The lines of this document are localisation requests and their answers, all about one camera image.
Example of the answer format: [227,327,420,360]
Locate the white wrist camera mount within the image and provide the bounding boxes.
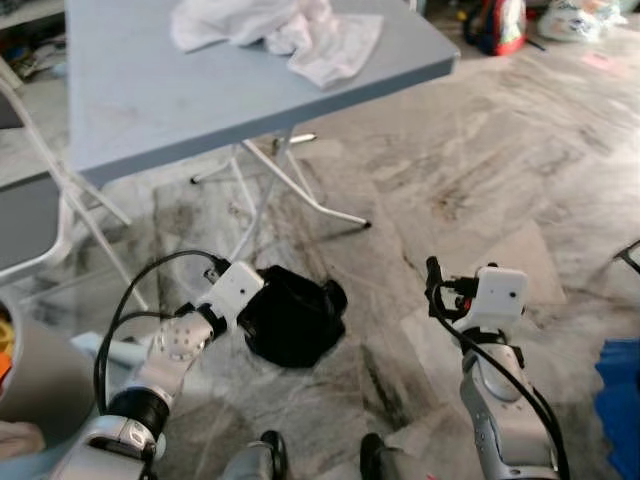
[207,262,266,323]
[470,266,529,333]

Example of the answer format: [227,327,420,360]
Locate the white shirt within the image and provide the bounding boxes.
[170,0,386,89]

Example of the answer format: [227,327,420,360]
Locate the yellow cloth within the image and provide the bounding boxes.
[0,308,17,391]

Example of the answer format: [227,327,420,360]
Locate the dark navy shorts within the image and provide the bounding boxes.
[238,265,349,369]

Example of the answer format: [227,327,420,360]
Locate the blue shirt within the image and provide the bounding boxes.
[595,338,640,480]

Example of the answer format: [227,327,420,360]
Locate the white printed plastic bag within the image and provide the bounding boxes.
[537,0,626,43]

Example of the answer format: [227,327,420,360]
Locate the pink paper slip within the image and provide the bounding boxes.
[580,52,616,71]

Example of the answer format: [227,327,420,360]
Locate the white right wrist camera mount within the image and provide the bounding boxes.
[470,266,529,333]

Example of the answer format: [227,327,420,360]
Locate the aluminium basin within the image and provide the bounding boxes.
[0,300,98,451]

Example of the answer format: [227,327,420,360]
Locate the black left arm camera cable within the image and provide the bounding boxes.
[93,249,233,416]

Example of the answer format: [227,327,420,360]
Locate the grey folding table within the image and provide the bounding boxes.
[65,0,461,266]

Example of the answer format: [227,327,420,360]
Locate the black left arm gripper cable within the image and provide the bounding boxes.
[118,308,181,346]

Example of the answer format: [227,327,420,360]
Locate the red blue backpack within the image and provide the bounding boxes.
[462,0,528,57]

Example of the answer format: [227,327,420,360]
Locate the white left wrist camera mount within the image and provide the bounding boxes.
[207,262,266,323]

